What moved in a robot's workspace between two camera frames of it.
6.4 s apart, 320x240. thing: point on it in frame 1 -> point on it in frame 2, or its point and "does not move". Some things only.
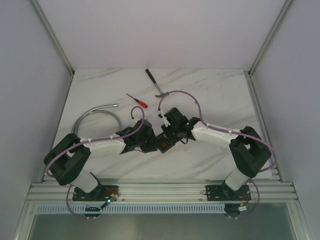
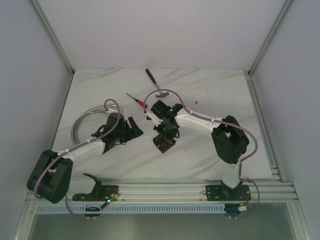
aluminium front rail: [157, 192] does not move
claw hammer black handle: [162, 94] does not move
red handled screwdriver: [142, 104] does not move
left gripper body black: [152, 141] -> [127, 130]
